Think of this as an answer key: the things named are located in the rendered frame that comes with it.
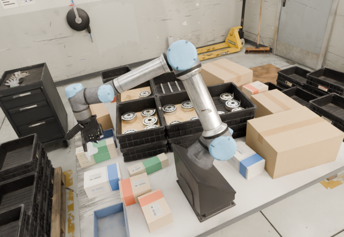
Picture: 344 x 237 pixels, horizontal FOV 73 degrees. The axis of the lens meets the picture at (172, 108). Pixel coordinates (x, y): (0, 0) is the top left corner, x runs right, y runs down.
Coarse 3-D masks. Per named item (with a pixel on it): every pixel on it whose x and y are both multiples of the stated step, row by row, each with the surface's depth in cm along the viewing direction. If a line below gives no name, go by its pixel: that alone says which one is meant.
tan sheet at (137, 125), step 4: (140, 112) 177; (140, 116) 172; (156, 116) 170; (136, 120) 168; (140, 120) 167; (124, 124) 165; (128, 124) 165; (132, 124) 164; (136, 124) 164; (140, 124) 163; (124, 128) 161; (128, 128) 161; (132, 128) 160; (136, 128) 160; (140, 128) 159; (144, 128) 159
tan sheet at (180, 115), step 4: (180, 104) 180; (180, 108) 175; (176, 112) 171; (180, 112) 171; (184, 112) 170; (188, 112) 170; (192, 112) 169; (168, 116) 168; (172, 116) 167; (176, 116) 167; (180, 116) 166; (184, 116) 166; (188, 116) 165; (192, 116) 165; (168, 120) 164; (172, 120) 163; (180, 120) 162; (184, 120) 162
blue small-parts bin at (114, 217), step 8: (104, 208) 117; (112, 208) 118; (120, 208) 120; (96, 216) 118; (104, 216) 120; (112, 216) 120; (120, 216) 119; (96, 224) 114; (104, 224) 116; (112, 224) 116; (120, 224) 115; (96, 232) 110; (104, 232) 113; (112, 232) 112; (120, 232) 112; (128, 232) 109
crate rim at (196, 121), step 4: (176, 92) 176; (180, 92) 176; (160, 96) 174; (160, 104) 164; (164, 116) 151; (164, 120) 147; (188, 120) 144; (192, 120) 144; (196, 120) 143; (168, 124) 143; (172, 124) 142; (176, 124) 142; (180, 124) 143; (184, 124) 143; (188, 124) 144; (168, 128) 143
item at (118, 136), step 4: (136, 100) 172; (140, 100) 173; (156, 100) 170; (116, 104) 170; (116, 108) 166; (116, 112) 161; (160, 112) 155; (116, 116) 157; (160, 116) 151; (116, 120) 153; (116, 124) 149; (164, 124) 143; (116, 128) 145; (148, 128) 141; (152, 128) 141; (156, 128) 141; (160, 128) 141; (164, 128) 143; (116, 132) 142; (132, 132) 140; (136, 132) 140; (140, 132) 140; (144, 132) 140; (148, 132) 141; (152, 132) 142; (116, 136) 139; (120, 136) 139; (124, 136) 139; (128, 136) 140; (132, 136) 140
